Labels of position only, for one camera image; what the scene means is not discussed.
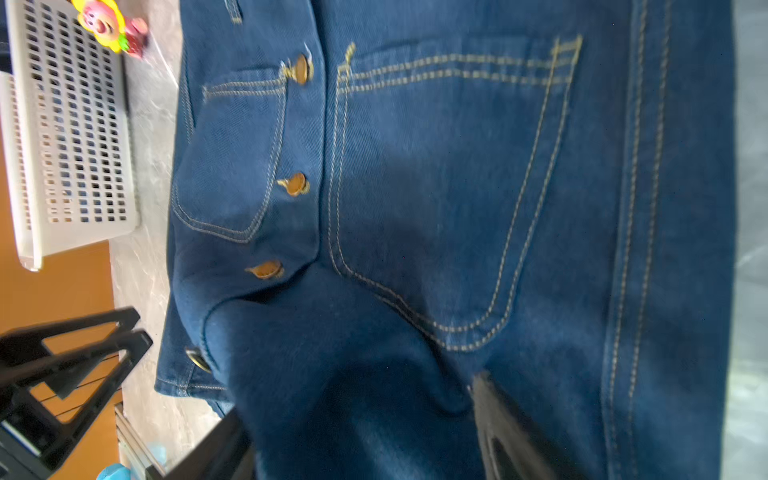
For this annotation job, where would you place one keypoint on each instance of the dark blue denim skirt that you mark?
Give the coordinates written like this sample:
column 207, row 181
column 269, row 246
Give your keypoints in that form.
column 372, row 202

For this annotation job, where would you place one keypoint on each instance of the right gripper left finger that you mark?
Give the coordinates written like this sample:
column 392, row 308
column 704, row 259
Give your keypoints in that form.
column 226, row 453

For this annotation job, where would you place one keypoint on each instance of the yellow flower pink bear toy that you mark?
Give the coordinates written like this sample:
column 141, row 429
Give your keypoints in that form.
column 111, row 29

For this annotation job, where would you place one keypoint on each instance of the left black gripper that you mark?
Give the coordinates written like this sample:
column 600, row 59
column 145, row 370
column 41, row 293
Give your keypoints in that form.
column 49, row 398

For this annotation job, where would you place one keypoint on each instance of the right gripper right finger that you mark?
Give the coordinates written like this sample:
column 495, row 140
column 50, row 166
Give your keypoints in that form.
column 511, row 444

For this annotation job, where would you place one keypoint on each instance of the white plastic laundry basket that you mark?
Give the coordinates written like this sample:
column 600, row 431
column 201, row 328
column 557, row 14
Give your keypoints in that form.
column 65, row 128

